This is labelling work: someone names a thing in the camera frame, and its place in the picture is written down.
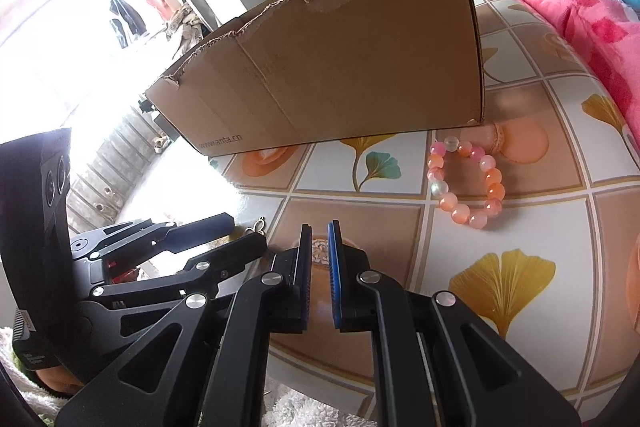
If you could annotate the patterned tablecloth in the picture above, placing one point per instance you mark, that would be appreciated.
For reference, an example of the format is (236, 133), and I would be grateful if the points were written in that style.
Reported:
(556, 273)

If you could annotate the pink floral blanket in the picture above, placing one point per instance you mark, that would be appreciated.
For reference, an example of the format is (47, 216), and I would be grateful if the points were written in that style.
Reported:
(605, 33)

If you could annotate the person left hand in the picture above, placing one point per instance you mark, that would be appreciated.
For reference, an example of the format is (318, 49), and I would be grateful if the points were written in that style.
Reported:
(60, 380)

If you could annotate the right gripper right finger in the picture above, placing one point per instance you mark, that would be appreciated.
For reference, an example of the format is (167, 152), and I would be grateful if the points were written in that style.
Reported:
(436, 362)

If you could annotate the gold butterfly brooch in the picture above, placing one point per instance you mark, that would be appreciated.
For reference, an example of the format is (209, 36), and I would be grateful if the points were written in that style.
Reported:
(259, 226)

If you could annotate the brown cardboard box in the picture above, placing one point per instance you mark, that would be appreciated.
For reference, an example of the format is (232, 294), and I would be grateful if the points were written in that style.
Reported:
(291, 72)

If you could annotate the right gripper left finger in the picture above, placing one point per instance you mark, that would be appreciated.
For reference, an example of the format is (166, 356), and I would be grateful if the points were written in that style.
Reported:
(203, 363)

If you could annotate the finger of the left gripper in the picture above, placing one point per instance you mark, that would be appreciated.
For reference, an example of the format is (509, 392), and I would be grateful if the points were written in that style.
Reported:
(201, 273)
(144, 235)

